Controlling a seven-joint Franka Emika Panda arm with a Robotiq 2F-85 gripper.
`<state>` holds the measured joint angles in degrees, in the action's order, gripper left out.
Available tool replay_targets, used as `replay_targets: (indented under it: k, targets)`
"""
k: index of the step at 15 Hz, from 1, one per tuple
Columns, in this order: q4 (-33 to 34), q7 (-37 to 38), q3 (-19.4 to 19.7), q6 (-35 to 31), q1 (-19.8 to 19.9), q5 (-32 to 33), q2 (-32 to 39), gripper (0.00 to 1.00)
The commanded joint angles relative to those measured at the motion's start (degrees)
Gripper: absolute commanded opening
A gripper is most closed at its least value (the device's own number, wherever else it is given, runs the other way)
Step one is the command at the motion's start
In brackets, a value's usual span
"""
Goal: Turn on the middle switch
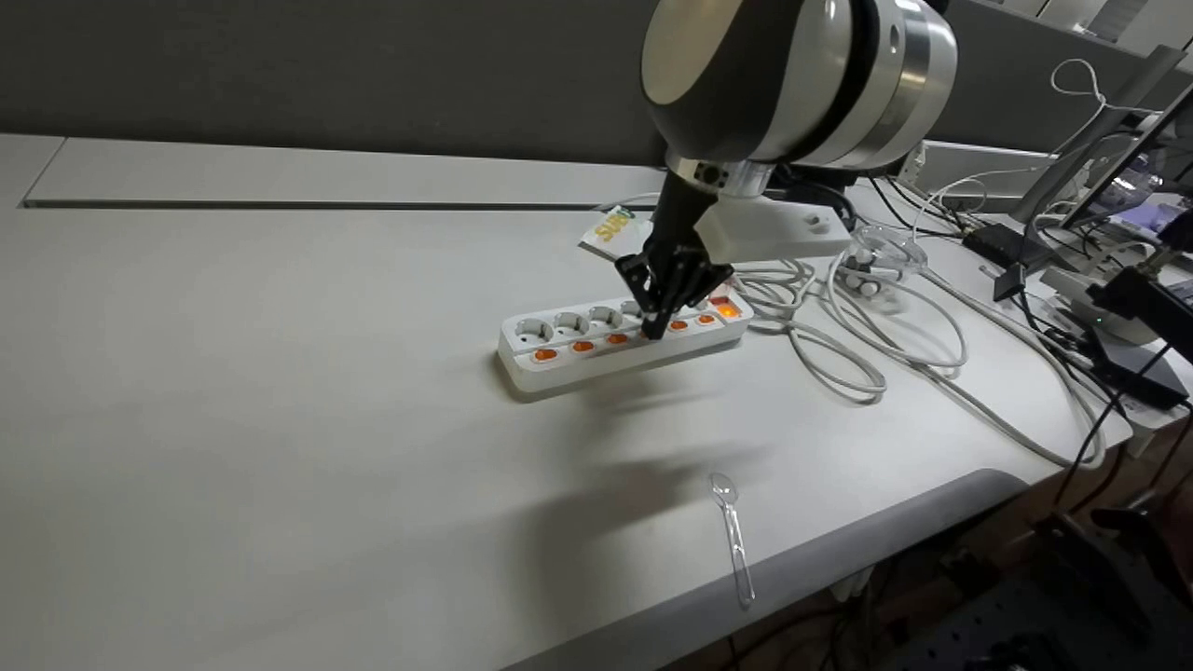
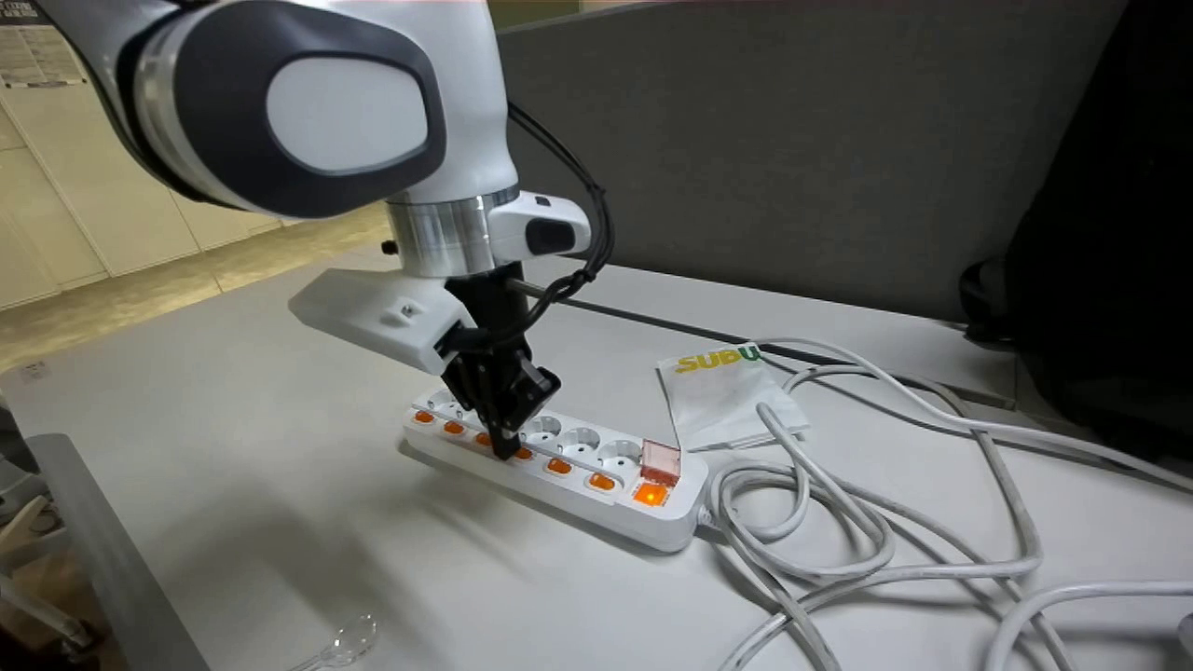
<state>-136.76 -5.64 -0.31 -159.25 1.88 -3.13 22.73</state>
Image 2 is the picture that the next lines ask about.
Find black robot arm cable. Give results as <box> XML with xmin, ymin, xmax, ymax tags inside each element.
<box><xmin>503</xmin><ymin>97</ymin><xmax>616</xmax><ymax>330</ymax></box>

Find grey partition panel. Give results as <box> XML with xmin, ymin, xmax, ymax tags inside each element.
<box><xmin>495</xmin><ymin>0</ymin><xmax>1139</xmax><ymax>333</ymax></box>

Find clear plastic spoon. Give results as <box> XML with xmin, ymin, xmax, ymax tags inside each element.
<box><xmin>293</xmin><ymin>607</ymin><xmax>392</xmax><ymax>671</ymax></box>

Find grey table cable lid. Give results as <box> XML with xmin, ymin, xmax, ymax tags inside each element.
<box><xmin>545</xmin><ymin>258</ymin><xmax>1027</xmax><ymax>402</ymax></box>

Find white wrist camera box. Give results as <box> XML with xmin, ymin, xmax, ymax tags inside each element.
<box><xmin>286</xmin><ymin>264</ymin><xmax>467</xmax><ymax>378</ymax></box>

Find white power strip orange switches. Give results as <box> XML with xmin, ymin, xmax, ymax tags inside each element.
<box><xmin>401</xmin><ymin>387</ymin><xmax>711</xmax><ymax>560</ymax></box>

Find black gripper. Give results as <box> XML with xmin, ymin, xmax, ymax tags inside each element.
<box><xmin>438</xmin><ymin>261</ymin><xmax>565</xmax><ymax>463</ymax></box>

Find white power strip cable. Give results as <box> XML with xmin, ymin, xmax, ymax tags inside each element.
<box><xmin>699</xmin><ymin>333</ymin><xmax>1193</xmax><ymax>671</ymax></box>

